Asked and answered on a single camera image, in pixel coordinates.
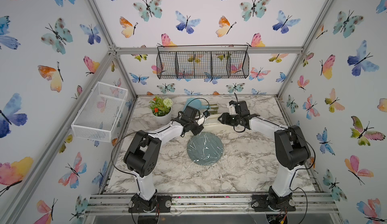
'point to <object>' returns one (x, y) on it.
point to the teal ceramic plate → (205, 149)
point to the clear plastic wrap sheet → (205, 149)
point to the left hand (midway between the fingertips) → (200, 123)
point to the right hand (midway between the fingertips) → (223, 118)
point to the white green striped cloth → (213, 109)
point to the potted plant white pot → (161, 110)
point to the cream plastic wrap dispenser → (213, 121)
